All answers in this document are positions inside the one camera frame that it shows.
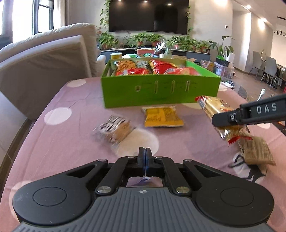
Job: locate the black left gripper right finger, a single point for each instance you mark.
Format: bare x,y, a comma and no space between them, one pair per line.
167,171

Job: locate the clear brown pastry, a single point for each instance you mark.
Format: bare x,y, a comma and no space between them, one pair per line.
114,131

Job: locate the brown paper snack packet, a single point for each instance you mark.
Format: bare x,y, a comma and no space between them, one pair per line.
255,151

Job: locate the green cardboard snack box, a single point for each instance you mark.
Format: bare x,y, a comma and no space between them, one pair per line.
139,87

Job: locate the yellow snack packet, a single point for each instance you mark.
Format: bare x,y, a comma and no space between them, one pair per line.
162,116

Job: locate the beige fabric sofa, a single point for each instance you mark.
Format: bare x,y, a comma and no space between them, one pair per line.
35,69

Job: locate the yellow cylindrical can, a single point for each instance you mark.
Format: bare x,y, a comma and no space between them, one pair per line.
116,55

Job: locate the pink polka dot tablecloth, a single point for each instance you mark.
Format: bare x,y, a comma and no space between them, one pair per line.
76,128

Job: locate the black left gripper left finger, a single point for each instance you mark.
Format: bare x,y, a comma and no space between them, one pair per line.
118,173

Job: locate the red chip bag in box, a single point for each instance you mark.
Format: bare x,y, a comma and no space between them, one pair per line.
159,67

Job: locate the orange snack bag in box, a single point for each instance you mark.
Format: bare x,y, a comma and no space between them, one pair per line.
124,65

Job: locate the gold red snack bar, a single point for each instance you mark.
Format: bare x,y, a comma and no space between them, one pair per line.
223,118

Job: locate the glass vase with green plant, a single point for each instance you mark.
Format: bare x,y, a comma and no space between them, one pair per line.
169,43

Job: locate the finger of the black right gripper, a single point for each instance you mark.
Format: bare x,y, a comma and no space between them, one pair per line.
268,110

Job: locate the large black wall television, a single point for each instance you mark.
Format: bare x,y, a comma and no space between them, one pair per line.
150,16

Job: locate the grey dining chair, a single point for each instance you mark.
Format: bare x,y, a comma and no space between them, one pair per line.
270,71

